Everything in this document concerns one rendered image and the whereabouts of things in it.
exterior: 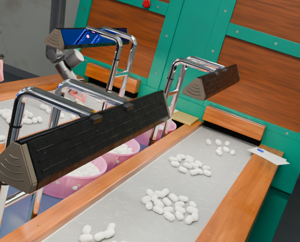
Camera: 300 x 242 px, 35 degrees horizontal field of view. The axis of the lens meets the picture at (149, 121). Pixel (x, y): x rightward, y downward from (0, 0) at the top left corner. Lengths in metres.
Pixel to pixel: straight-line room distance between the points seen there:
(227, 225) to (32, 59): 3.99
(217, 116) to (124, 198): 1.00
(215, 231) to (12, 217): 0.57
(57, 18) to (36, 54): 3.01
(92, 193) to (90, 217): 0.09
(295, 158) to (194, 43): 0.74
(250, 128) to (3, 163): 1.71
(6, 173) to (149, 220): 0.71
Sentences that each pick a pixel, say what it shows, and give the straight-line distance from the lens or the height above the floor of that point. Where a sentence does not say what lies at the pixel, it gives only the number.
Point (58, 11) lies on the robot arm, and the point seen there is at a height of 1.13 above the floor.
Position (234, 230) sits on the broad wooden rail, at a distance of 1.44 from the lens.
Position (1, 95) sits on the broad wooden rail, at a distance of 2.06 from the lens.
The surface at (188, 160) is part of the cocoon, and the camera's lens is 1.86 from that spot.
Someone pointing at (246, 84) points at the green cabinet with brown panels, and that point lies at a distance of 2.37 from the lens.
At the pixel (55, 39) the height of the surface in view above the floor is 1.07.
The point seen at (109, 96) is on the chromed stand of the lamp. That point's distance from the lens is 1.04.
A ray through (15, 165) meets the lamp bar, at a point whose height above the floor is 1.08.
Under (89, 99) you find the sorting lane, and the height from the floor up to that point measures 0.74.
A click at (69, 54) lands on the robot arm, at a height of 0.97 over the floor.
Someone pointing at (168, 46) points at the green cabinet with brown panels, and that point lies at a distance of 2.44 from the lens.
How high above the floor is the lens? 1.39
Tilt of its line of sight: 17 degrees down
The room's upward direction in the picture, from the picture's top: 16 degrees clockwise
